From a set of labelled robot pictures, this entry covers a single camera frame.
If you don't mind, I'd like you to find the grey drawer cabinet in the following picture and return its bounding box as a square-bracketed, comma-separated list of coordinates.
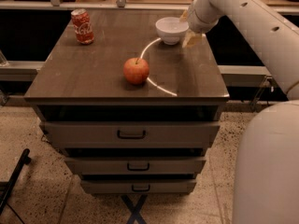
[25, 10, 229, 181]

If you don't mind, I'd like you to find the white ceramic bowl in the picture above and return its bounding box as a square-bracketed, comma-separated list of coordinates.
[155, 17, 189, 45]

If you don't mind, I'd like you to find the red apple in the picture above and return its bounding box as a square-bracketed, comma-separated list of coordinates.
[123, 58, 150, 85]

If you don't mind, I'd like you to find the grey drawer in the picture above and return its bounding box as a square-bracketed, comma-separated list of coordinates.
[64, 157, 206, 175]
[80, 179, 196, 194]
[40, 121, 220, 149]

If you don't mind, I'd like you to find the black stand leg left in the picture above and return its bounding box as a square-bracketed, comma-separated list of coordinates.
[0, 148, 31, 215]

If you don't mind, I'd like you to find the top grey drawer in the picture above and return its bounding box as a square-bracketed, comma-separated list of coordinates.
[40, 121, 220, 149]

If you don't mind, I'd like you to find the metal railing frame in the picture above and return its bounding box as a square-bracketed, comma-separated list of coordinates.
[0, 0, 299, 15]

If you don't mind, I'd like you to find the middle grey drawer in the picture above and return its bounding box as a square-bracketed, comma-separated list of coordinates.
[64, 157, 206, 175]

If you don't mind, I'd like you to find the red coca-cola can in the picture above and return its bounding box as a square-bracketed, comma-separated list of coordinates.
[71, 8, 94, 45]

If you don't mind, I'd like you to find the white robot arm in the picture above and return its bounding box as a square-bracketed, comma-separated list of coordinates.
[183, 0, 299, 224]

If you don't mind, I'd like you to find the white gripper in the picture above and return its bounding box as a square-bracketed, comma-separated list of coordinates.
[179, 0, 222, 48]

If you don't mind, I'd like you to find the bottom grey drawer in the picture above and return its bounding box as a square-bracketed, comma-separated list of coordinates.
[80, 179, 196, 194]

